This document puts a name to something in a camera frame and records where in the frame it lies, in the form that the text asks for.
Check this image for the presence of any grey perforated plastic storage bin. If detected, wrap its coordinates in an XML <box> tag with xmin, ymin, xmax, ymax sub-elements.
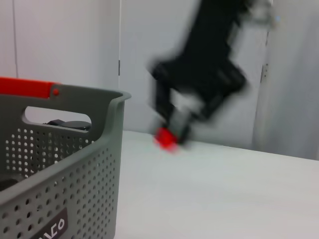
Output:
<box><xmin>0</xmin><ymin>84</ymin><xmax>132</xmax><ymax>239</ymax></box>

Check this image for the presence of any glass pitcher with black lid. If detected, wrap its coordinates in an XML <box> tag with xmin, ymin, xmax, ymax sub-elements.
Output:
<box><xmin>41</xmin><ymin>119</ymin><xmax>92</xmax><ymax>132</ymax></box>

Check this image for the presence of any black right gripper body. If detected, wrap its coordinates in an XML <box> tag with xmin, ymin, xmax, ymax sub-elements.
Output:
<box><xmin>147</xmin><ymin>0</ymin><xmax>250</xmax><ymax>103</ymax></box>

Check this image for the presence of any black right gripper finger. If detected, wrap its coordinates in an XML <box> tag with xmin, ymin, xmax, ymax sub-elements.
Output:
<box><xmin>170</xmin><ymin>93</ymin><xmax>226</xmax><ymax>145</ymax></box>
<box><xmin>153</xmin><ymin>76</ymin><xmax>176</xmax><ymax>126</ymax></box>

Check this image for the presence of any orange bin carry handle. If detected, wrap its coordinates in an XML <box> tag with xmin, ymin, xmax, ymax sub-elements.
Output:
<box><xmin>0</xmin><ymin>76</ymin><xmax>61</xmax><ymax>100</ymax></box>

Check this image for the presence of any small red cube brick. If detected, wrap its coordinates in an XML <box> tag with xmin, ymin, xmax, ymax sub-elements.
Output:
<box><xmin>153</xmin><ymin>126</ymin><xmax>180</xmax><ymax>153</ymax></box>

